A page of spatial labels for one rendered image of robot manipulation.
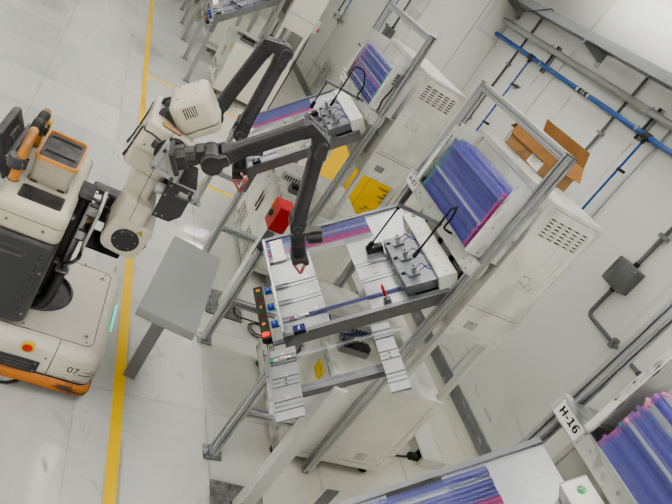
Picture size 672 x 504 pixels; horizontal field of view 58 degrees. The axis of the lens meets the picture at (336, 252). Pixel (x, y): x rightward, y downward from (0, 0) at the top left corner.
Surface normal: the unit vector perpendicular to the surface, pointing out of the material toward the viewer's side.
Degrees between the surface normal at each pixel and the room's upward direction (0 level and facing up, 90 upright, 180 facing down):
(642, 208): 90
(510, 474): 44
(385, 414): 90
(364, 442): 90
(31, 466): 0
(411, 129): 90
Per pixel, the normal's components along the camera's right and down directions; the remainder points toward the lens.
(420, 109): 0.22, 0.58
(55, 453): 0.53, -0.75
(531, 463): -0.19, -0.76
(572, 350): -0.81, -0.33
